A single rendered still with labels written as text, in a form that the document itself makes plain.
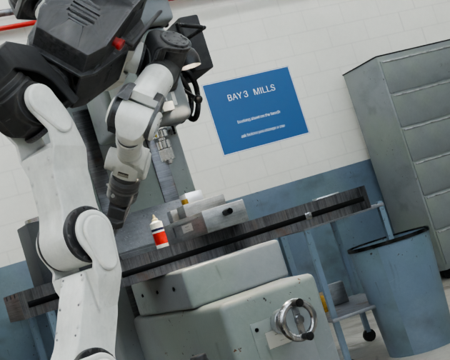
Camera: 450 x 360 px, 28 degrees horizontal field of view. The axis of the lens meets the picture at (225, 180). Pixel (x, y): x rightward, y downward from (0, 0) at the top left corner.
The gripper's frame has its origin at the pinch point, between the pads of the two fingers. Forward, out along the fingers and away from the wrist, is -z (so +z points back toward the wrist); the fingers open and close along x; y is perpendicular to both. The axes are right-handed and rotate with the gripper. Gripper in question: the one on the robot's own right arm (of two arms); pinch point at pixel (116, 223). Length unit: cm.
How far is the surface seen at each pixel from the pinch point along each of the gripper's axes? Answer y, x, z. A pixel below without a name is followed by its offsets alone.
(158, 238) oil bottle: -12.9, 11.3, -11.4
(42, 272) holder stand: 16.3, -13.9, -14.4
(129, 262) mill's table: -7.0, -2.8, -11.1
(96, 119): 21, 53, -5
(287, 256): -93, 321, -275
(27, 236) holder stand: 24.1, -6.4, -9.5
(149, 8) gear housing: 12, 59, 40
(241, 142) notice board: -35, 442, -270
